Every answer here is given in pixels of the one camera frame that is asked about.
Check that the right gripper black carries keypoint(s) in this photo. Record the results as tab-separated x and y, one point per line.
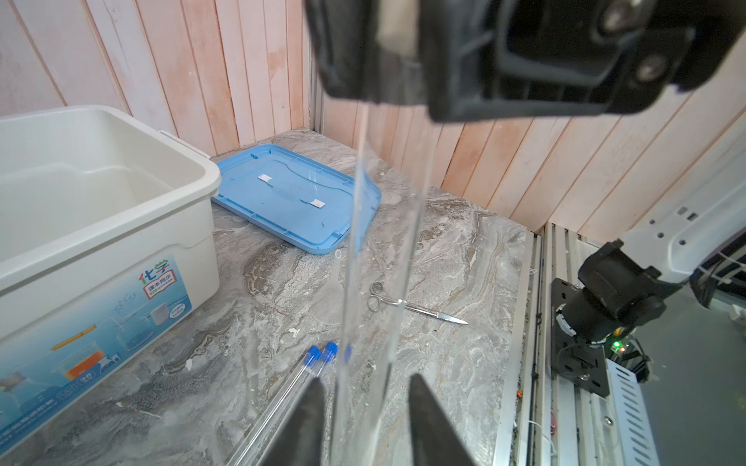
467	61

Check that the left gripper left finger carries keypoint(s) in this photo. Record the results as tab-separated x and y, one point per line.
301	440

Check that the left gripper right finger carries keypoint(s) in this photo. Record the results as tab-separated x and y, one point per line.
433	438

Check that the clear glass test tube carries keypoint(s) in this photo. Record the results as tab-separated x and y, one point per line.
391	184

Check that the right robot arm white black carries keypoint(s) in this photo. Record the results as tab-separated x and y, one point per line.
626	283

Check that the metal surgical scissors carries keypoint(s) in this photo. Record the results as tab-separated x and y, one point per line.
408	304

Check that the white perforated vent cover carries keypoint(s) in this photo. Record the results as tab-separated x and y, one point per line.
631	420

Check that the blue plastic bin lid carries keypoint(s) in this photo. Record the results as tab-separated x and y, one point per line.
293	197

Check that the white plastic storage bin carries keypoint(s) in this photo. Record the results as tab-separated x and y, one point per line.
106	243

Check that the aluminium rail base frame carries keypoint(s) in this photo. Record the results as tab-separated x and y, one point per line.
536	419

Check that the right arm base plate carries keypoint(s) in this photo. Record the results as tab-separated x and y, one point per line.
578	359

